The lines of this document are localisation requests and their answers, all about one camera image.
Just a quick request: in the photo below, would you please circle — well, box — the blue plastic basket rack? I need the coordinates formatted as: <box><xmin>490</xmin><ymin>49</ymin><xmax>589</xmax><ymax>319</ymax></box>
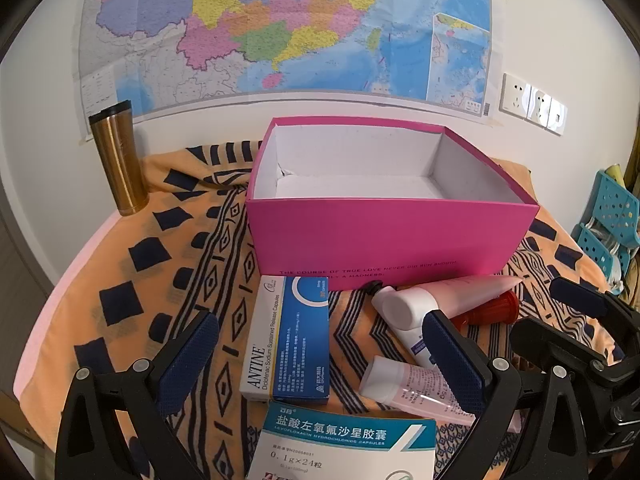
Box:
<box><xmin>573</xmin><ymin>170</ymin><xmax>639</xmax><ymax>295</ymax></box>

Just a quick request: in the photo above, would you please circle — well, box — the blue Antine medicine box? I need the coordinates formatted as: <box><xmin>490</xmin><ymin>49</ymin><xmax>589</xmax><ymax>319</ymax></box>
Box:
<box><xmin>240</xmin><ymin>275</ymin><xmax>330</xmax><ymax>403</ymax></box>

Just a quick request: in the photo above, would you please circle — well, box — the white blue cream tube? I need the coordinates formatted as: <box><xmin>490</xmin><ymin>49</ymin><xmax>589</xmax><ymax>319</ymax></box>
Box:
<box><xmin>395</xmin><ymin>328</ymin><xmax>437</xmax><ymax>370</ymax></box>

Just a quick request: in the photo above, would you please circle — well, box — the teal white medicine box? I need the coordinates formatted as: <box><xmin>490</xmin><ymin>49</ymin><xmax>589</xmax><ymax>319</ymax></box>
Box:
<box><xmin>246</xmin><ymin>402</ymin><xmax>436</xmax><ymax>480</ymax></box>

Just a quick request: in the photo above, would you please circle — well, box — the white wall socket panel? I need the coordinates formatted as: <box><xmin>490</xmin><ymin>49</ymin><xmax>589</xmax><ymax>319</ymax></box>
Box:
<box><xmin>499</xmin><ymin>73</ymin><xmax>568</xmax><ymax>136</ymax></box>

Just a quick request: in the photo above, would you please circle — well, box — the wall map poster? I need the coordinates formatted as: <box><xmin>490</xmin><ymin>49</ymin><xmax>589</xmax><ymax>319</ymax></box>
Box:
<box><xmin>78</xmin><ymin>0</ymin><xmax>501</xmax><ymax>117</ymax></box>

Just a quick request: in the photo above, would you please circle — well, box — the small pink cream tube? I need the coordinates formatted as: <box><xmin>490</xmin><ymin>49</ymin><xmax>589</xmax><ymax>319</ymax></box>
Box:
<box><xmin>359</xmin><ymin>356</ymin><xmax>475</xmax><ymax>427</ymax></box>

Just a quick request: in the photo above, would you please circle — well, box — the pink open cardboard box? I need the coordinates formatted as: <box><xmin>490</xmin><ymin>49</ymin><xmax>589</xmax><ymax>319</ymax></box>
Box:
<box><xmin>246</xmin><ymin>116</ymin><xmax>539</xmax><ymax>290</ymax></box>

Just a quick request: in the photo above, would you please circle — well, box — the large pink cream tube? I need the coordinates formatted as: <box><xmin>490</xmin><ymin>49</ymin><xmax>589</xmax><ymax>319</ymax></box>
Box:
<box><xmin>372</xmin><ymin>275</ymin><xmax>522</xmax><ymax>330</ymax></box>

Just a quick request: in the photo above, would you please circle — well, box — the gold travel tumbler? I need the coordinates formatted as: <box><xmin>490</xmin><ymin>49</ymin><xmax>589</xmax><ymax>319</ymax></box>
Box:
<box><xmin>88</xmin><ymin>100</ymin><xmax>149</xmax><ymax>217</ymax></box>

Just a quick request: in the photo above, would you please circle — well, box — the orange patterned blanket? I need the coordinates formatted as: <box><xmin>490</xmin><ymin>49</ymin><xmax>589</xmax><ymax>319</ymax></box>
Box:
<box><xmin>13</xmin><ymin>141</ymin><xmax>623</xmax><ymax>479</ymax></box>

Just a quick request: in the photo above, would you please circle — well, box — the red plastic hammer toy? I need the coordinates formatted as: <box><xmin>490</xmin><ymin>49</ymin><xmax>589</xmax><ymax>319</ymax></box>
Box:
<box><xmin>451</xmin><ymin>290</ymin><xmax>520</xmax><ymax>330</ymax></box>

